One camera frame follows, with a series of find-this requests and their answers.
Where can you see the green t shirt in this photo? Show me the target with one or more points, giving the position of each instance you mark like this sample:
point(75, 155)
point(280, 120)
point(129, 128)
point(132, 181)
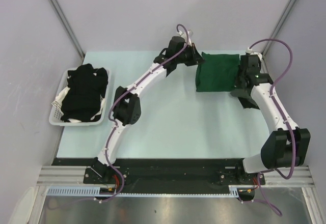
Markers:
point(217, 73)

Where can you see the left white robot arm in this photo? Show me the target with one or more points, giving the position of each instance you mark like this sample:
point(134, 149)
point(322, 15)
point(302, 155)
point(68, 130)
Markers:
point(126, 109)

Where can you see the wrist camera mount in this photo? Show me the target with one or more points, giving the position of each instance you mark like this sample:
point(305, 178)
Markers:
point(249, 51)
point(186, 36)

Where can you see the black t shirt in basket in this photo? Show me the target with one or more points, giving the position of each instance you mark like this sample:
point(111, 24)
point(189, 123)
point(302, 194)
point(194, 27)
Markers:
point(85, 95)

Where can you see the white plastic basket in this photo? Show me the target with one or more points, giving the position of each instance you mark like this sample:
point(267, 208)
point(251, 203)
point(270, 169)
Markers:
point(56, 114)

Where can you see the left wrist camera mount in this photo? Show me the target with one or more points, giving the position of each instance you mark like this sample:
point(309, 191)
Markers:
point(186, 36)

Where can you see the aluminium corner post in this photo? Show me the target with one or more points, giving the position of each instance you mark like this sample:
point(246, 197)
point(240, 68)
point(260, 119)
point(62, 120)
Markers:
point(283, 18)
point(67, 27)

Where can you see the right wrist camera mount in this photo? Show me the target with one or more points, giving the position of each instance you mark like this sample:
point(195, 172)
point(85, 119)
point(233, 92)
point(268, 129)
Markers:
point(249, 51)

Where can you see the right aluminium corner post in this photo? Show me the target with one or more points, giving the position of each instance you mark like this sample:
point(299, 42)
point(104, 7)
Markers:
point(283, 18)

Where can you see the left aluminium corner post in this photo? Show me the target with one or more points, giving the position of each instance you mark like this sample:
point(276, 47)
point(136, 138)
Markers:
point(67, 27)

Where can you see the blue slotted cable duct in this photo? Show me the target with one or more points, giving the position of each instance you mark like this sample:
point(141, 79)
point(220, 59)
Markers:
point(72, 190)

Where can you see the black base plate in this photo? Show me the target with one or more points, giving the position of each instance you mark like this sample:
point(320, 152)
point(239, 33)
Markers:
point(161, 188)

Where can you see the white t shirt in basket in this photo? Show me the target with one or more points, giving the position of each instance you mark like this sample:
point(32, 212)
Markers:
point(58, 103)

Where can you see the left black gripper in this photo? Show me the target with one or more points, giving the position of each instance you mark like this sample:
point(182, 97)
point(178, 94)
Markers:
point(196, 58)

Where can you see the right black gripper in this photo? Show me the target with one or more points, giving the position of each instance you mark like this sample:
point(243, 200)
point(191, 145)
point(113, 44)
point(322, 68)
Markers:
point(239, 84)

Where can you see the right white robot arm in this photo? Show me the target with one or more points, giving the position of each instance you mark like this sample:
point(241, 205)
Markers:
point(287, 144)

